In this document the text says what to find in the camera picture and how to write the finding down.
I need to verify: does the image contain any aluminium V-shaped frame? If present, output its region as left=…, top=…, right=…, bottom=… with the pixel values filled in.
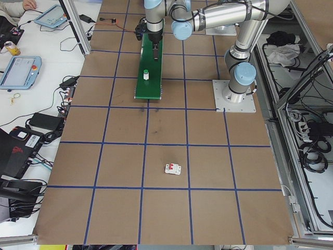
left=253, top=0, right=333, bottom=247

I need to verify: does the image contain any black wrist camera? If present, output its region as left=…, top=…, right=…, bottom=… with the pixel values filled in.
left=134, top=22, right=148, bottom=41

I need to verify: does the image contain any large black power adapter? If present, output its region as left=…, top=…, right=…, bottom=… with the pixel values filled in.
left=28, top=112, right=65, bottom=130

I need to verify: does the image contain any white red circuit breaker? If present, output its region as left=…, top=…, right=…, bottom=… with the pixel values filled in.
left=164, top=162, right=182, bottom=177

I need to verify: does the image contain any green conveyor belt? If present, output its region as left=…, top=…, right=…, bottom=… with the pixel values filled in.
left=134, top=17, right=167, bottom=101

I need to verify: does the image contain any yellow drink can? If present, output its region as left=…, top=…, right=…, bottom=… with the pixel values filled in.
left=4, top=41, right=21, bottom=56

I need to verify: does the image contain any aluminium profile post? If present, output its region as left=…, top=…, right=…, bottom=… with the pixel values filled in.
left=58, top=0, right=92, bottom=56

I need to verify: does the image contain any black power brick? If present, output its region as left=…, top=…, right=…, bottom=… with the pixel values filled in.
left=308, top=121, right=326, bottom=139

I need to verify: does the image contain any light blue teach pendant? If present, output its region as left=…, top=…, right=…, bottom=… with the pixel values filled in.
left=33, top=4, right=69, bottom=29
left=0, top=56, right=42, bottom=91

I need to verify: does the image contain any black power strip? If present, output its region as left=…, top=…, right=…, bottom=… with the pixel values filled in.
left=57, top=86, right=76, bottom=117

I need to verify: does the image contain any black cloth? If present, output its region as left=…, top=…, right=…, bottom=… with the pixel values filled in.
left=266, top=31, right=297, bottom=46

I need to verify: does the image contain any black docking device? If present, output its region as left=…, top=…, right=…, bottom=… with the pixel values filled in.
left=0, top=179, right=47, bottom=224

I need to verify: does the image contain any aluminium profile bar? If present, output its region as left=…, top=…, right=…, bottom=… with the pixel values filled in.
left=0, top=233, right=39, bottom=245
left=287, top=235, right=333, bottom=247

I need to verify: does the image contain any white cloth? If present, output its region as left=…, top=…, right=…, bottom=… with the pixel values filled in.
left=267, top=44, right=302, bottom=68

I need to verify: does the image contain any white power strip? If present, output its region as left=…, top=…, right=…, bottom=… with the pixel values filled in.
left=296, top=121, right=313, bottom=143

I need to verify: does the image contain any coiled black cable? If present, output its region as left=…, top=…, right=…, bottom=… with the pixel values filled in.
left=299, top=140, right=330, bottom=174

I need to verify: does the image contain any red black wire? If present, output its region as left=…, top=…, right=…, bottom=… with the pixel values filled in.
left=95, top=20, right=138, bottom=35

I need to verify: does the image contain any black computer with red logo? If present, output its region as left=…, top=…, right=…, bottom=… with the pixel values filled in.
left=0, top=126, right=45, bottom=180

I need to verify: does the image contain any white square base plate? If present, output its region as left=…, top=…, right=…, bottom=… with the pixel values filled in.
left=205, top=24, right=237, bottom=36
left=212, top=79, right=257, bottom=114

